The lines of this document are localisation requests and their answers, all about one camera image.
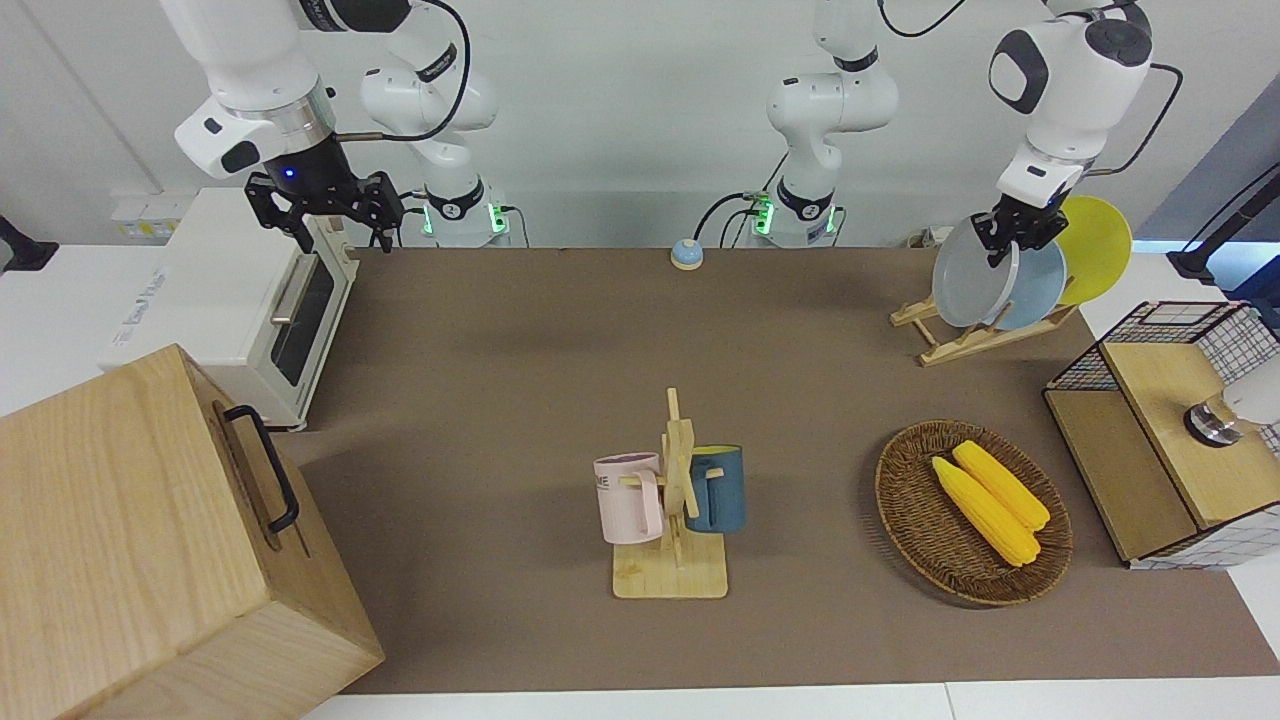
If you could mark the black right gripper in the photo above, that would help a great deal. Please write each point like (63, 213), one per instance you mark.
(315, 175)

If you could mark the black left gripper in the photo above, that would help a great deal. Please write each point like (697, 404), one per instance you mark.
(1030, 212)

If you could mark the gray plate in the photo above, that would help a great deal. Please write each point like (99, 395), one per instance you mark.
(965, 285)

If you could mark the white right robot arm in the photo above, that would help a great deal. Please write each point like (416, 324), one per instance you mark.
(240, 60)

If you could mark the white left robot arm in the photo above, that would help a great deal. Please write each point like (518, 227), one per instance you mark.
(1070, 70)

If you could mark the light blue plate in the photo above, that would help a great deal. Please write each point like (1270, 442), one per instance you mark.
(1040, 285)

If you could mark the yellow plate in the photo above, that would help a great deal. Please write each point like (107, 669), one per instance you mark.
(1100, 245)

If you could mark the wooden plate rack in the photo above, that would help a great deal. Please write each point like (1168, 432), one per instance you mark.
(960, 345)

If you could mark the white toaster oven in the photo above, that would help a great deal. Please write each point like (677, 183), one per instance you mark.
(220, 290)

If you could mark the brown table mat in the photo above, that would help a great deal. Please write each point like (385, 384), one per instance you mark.
(500, 350)

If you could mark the yellow corn cob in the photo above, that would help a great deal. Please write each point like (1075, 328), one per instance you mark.
(1005, 485)
(985, 515)

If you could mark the woven wicker basket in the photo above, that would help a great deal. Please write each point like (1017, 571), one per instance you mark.
(910, 510)

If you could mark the blue dome bell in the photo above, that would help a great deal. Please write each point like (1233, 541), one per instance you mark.
(686, 255)

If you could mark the wooden drawer cabinet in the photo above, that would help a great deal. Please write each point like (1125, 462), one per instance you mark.
(130, 540)

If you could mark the teal mug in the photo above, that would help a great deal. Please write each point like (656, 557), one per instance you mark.
(722, 495)

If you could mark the pink mug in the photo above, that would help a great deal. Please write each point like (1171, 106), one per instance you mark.
(625, 500)

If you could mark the wooden mug tree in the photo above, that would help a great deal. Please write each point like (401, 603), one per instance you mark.
(670, 575)

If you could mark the white wall socket box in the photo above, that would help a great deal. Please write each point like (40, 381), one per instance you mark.
(150, 218)

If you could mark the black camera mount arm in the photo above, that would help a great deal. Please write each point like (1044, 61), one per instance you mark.
(25, 250)
(1200, 262)

